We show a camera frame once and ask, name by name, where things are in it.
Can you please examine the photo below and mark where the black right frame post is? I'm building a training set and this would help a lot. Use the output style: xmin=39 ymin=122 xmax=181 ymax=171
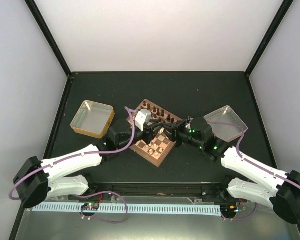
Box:
xmin=244 ymin=0 xmax=294 ymax=77

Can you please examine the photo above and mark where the black left frame post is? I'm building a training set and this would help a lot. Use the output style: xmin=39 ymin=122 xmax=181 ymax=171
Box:
xmin=24 ymin=0 xmax=72 ymax=77

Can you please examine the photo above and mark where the pink metal tin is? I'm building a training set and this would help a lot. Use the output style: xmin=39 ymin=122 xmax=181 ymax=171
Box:
xmin=204 ymin=105 xmax=248 ymax=143

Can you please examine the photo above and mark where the left controller circuit board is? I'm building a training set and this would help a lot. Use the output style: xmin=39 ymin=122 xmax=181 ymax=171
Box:
xmin=81 ymin=203 xmax=99 ymax=211

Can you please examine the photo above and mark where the wooden chessboard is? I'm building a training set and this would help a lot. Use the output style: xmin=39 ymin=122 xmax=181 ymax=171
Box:
xmin=130 ymin=99 xmax=181 ymax=167

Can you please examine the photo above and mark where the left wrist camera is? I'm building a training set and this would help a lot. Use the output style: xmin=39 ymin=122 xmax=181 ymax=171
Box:
xmin=134 ymin=109 xmax=152 ymax=132

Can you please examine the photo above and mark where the yellow metal tin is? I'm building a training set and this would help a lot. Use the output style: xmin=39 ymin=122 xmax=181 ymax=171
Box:
xmin=70 ymin=100 xmax=115 ymax=139

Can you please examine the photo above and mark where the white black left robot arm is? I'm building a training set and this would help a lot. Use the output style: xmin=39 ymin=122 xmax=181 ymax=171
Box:
xmin=9 ymin=119 xmax=163 ymax=209

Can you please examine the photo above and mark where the black rear mounting rail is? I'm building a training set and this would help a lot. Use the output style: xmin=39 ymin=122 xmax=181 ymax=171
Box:
xmin=84 ymin=181 xmax=236 ymax=203

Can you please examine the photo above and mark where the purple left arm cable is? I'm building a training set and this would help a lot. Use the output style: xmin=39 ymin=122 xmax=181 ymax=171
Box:
xmin=9 ymin=106 xmax=138 ymax=201

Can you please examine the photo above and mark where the right controller circuit board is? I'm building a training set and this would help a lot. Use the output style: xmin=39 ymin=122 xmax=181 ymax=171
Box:
xmin=224 ymin=205 xmax=247 ymax=213

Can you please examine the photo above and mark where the black frame post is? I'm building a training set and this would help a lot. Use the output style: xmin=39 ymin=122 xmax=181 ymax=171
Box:
xmin=24 ymin=0 xmax=72 ymax=77
xmin=244 ymin=0 xmax=294 ymax=77

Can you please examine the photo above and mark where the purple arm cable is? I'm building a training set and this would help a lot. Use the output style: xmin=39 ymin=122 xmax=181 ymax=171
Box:
xmin=207 ymin=119 xmax=300 ymax=213
xmin=9 ymin=106 xmax=138 ymax=201

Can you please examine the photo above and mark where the controller circuit board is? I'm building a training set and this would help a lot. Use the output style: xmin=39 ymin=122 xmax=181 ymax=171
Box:
xmin=81 ymin=203 xmax=99 ymax=211
xmin=224 ymin=205 xmax=247 ymax=213

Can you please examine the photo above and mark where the white slotted cable duct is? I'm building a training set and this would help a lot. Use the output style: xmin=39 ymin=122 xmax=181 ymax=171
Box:
xmin=32 ymin=202 xmax=221 ymax=217

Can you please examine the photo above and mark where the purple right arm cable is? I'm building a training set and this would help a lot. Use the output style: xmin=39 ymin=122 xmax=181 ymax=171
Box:
xmin=207 ymin=119 xmax=300 ymax=213

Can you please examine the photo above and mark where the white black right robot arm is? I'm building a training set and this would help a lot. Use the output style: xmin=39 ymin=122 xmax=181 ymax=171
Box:
xmin=163 ymin=117 xmax=300 ymax=225

